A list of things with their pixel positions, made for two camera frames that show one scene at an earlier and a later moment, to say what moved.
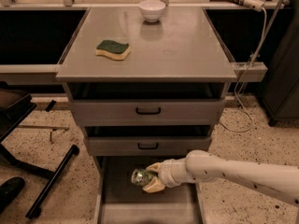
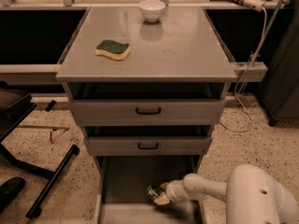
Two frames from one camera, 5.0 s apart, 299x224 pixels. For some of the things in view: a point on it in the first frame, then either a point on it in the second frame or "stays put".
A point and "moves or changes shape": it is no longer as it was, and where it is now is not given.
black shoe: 9,189 stays put
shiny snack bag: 140,177 moves or changes shape
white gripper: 165,174 to 173,190
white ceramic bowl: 152,9 stays put
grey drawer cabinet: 149,86 stays put
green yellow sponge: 114,49 stays put
